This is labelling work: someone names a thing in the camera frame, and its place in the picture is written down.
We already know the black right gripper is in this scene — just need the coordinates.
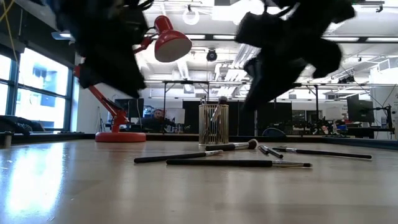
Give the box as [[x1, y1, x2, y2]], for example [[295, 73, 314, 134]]
[[244, 9, 343, 110]]

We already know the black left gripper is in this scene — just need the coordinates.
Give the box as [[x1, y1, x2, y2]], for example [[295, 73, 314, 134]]
[[58, 0, 150, 98]]

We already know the medium round-head makeup brush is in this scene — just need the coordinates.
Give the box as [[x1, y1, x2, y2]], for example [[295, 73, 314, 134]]
[[205, 138, 259, 152]]

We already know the long thin black brush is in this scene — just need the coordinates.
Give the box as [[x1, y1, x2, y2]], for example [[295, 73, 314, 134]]
[[272, 146, 373, 160]]

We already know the long black eyeshadow brush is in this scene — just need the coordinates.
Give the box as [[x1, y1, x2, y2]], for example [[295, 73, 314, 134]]
[[165, 159, 312, 169]]

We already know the flat-ferrule black makeup brush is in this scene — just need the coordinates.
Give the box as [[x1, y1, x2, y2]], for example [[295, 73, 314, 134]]
[[133, 149, 224, 164]]

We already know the black computer monitor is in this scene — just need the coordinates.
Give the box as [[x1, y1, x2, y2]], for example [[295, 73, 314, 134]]
[[346, 93, 376, 124], [114, 98, 145, 119]]

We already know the black chair back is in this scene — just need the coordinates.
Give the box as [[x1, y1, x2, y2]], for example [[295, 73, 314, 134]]
[[261, 127, 287, 138]]

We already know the person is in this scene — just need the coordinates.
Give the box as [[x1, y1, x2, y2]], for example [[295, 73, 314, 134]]
[[138, 108, 177, 134]]

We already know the red desk lamp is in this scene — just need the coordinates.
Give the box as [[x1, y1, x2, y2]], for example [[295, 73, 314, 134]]
[[73, 14, 193, 144]]

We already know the black bag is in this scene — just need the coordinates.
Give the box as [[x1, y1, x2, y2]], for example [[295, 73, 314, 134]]
[[0, 114, 45, 135]]

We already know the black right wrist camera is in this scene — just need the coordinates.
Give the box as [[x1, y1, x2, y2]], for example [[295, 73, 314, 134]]
[[235, 11, 282, 47]]

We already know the gold wire brush cup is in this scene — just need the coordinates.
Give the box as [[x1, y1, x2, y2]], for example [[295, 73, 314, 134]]
[[198, 103, 229, 146]]

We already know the distant black workcell frame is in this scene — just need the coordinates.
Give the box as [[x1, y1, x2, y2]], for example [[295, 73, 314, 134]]
[[162, 79, 321, 135]]

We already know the black aluminium table frame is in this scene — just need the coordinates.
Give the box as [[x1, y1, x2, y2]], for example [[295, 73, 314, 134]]
[[0, 132, 398, 151]]

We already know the white ring ceiling light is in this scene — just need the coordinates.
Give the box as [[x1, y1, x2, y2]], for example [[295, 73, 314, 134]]
[[182, 8, 200, 26]]

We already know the small grey post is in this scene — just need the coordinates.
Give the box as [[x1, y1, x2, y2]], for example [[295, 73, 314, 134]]
[[2, 131, 15, 149]]

